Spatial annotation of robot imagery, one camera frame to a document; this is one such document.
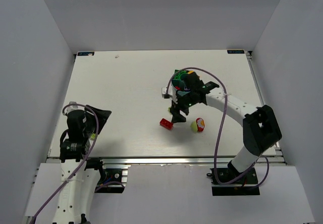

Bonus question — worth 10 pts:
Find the red rectangular lego brick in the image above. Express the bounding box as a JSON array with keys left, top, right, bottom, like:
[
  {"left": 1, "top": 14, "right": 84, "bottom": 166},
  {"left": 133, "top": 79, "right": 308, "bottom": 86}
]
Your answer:
[{"left": 159, "top": 118, "right": 173, "bottom": 131}]

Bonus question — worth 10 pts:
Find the red flower lego piece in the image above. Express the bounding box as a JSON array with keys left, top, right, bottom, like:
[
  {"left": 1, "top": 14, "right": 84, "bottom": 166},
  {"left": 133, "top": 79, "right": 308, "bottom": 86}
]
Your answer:
[{"left": 196, "top": 118, "right": 205, "bottom": 132}]

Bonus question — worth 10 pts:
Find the green lego plate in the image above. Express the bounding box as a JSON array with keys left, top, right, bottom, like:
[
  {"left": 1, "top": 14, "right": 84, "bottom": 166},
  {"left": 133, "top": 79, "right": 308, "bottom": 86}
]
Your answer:
[{"left": 173, "top": 70, "right": 188, "bottom": 81}]

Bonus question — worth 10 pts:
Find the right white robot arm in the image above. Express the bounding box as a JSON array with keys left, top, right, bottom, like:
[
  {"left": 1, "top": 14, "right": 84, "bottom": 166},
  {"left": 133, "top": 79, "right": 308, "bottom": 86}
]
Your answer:
[{"left": 162, "top": 70, "right": 282, "bottom": 176}]

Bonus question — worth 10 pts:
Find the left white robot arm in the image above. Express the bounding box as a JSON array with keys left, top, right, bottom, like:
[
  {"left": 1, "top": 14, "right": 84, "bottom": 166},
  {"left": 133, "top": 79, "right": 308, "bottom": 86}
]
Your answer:
[{"left": 52, "top": 101, "right": 112, "bottom": 223}]

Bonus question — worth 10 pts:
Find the teal round divided container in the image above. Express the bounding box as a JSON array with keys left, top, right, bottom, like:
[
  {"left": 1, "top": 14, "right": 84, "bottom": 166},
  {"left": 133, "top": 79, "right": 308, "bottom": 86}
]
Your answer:
[{"left": 171, "top": 74, "right": 190, "bottom": 93}]

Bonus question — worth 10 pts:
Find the right corner label sticker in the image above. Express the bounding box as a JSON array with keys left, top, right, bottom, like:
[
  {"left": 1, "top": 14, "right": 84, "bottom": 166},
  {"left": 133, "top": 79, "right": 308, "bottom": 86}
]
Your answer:
[{"left": 227, "top": 49, "right": 245, "bottom": 54}]

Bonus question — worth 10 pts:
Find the corner label sticker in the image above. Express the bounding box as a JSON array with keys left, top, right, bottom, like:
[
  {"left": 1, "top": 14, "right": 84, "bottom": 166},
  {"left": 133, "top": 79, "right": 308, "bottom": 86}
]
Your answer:
[
  {"left": 77, "top": 51, "right": 94, "bottom": 57},
  {"left": 227, "top": 49, "right": 245, "bottom": 54}
]

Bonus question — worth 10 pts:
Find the left corner label sticker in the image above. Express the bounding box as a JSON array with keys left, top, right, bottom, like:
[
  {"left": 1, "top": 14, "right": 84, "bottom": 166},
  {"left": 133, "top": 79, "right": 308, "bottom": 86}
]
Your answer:
[{"left": 77, "top": 51, "right": 94, "bottom": 57}]

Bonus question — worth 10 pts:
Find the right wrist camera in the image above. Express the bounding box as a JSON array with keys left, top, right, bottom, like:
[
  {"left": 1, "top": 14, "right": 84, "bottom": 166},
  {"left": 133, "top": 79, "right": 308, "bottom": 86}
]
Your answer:
[{"left": 161, "top": 86, "right": 177, "bottom": 102}]

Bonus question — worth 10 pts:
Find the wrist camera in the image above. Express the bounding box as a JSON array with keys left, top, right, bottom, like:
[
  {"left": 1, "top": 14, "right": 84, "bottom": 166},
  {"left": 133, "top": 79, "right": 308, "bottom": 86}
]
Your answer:
[
  {"left": 161, "top": 86, "right": 177, "bottom": 102},
  {"left": 65, "top": 101, "right": 78, "bottom": 114}
]

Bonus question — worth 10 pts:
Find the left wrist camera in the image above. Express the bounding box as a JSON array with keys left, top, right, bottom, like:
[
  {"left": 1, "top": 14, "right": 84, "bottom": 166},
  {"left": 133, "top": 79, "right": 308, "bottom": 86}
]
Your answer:
[{"left": 65, "top": 101, "right": 78, "bottom": 114}]

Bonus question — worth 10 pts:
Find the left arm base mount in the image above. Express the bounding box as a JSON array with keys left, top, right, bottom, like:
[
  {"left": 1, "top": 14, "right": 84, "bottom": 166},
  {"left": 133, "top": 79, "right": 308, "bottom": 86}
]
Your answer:
[{"left": 85, "top": 158, "right": 125, "bottom": 194}]

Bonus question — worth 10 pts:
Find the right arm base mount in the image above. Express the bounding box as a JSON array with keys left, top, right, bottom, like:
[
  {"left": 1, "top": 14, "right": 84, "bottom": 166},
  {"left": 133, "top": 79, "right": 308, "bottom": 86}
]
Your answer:
[{"left": 205, "top": 167, "right": 260, "bottom": 197}]

